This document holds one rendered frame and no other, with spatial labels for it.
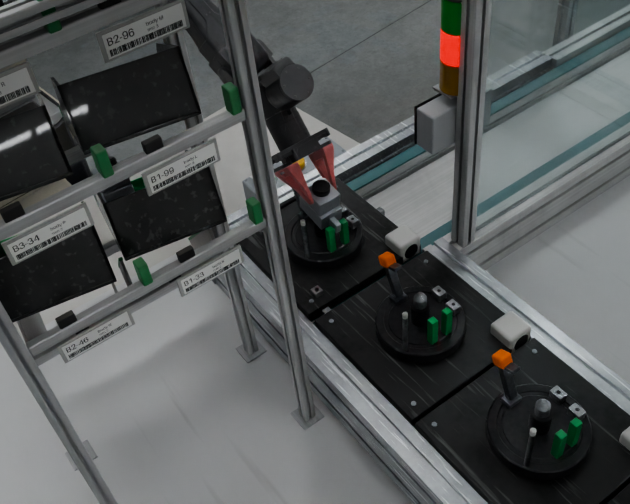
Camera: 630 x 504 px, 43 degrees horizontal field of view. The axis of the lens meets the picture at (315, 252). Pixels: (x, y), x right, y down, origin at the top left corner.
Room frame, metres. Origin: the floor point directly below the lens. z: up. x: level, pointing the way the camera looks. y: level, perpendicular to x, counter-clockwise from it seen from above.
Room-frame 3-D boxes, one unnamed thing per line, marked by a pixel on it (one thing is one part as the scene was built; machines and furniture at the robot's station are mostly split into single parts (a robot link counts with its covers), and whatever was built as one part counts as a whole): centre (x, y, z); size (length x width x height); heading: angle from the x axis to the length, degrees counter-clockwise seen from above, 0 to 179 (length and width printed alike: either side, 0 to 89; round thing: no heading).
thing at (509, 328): (0.77, -0.15, 1.01); 0.24 x 0.24 x 0.13; 30
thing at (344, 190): (0.99, -0.02, 0.96); 0.24 x 0.24 x 0.02; 30
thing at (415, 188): (1.12, -0.29, 0.91); 0.84 x 0.28 x 0.10; 120
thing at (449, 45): (0.99, -0.24, 1.33); 0.05 x 0.05 x 0.05
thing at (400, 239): (0.96, -0.15, 0.97); 0.05 x 0.05 x 0.04; 30
